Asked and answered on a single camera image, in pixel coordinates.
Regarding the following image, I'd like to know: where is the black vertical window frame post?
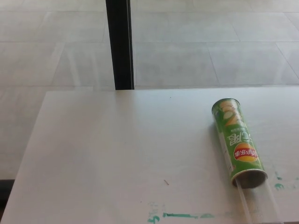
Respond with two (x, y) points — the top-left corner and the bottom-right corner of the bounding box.
(105, 0), (135, 91)

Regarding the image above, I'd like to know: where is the green chips canister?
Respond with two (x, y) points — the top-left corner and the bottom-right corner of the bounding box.
(211, 98), (269, 189)

